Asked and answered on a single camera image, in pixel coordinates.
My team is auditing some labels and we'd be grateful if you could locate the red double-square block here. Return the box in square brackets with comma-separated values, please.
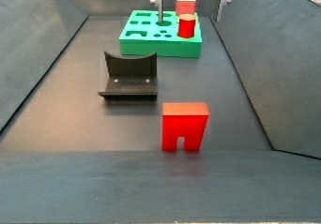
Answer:
[162, 102, 210, 151]

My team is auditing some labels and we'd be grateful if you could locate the green shape-sorter board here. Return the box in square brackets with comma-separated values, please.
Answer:
[119, 10, 202, 58]

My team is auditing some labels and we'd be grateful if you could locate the red rounded rectangular block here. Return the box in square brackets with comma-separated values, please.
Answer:
[176, 0, 197, 15]

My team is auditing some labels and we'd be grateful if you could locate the red hexagonal peg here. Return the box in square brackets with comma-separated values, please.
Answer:
[178, 14, 196, 38]

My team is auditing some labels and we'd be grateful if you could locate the black curved holder stand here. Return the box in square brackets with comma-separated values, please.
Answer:
[98, 52, 158, 98]

